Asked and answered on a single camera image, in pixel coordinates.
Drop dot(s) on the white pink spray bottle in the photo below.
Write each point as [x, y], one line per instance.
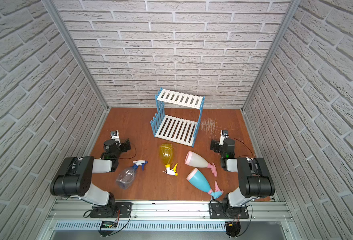
[194, 160]

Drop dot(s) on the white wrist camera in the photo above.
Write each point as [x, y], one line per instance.
[114, 136]
[224, 135]

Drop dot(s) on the aluminium front rail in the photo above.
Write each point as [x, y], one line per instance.
[175, 211]

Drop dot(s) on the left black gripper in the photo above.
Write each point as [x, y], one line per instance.
[124, 145]

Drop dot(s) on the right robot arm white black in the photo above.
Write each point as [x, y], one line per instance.
[254, 179]

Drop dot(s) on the yellow spray bottle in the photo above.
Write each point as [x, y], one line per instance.
[166, 156]

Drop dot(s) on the teal pink spray bottle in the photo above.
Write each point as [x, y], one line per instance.
[198, 180]

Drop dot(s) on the black round connector box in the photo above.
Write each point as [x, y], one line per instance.
[232, 229]

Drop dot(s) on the clear spray bottle blue cap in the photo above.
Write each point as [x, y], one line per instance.
[127, 176]

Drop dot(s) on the green circuit board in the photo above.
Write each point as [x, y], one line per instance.
[109, 225]

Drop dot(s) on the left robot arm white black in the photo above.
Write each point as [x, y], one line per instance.
[73, 178]

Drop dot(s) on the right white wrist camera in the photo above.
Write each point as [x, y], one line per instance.
[224, 135]

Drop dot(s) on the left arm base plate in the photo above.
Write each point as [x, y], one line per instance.
[111, 211]

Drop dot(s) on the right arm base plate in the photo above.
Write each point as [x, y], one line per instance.
[218, 210]

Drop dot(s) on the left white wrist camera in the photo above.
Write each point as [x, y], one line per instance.
[114, 136]

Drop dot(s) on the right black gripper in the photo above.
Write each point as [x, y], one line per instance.
[215, 145]

